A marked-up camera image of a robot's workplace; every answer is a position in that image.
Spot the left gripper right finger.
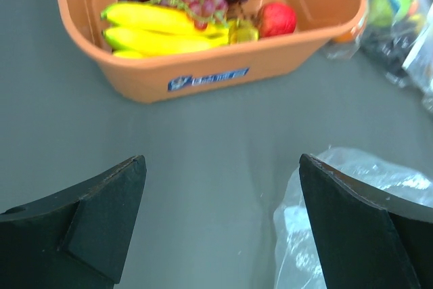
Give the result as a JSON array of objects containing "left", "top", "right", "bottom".
[{"left": 299, "top": 154, "right": 432, "bottom": 288}]

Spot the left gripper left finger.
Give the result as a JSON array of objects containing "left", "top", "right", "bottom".
[{"left": 1, "top": 156, "right": 147, "bottom": 288}]

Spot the blue zip top bag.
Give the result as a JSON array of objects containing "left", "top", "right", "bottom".
[{"left": 273, "top": 147, "right": 432, "bottom": 288}]

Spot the yellow fake banana bunch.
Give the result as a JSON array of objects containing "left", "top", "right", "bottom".
[{"left": 100, "top": 2, "right": 229, "bottom": 57}]

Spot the white zip bag with fruit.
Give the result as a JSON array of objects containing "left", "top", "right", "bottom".
[{"left": 403, "top": 5, "right": 432, "bottom": 113}]

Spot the back bag with green apple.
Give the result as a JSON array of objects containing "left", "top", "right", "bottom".
[{"left": 323, "top": 0, "right": 429, "bottom": 87}]

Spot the red fake tomato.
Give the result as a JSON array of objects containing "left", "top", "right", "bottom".
[{"left": 257, "top": 2, "right": 297, "bottom": 39}]

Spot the orange plastic basket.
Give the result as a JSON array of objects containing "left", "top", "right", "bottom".
[{"left": 49, "top": 0, "right": 369, "bottom": 104}]

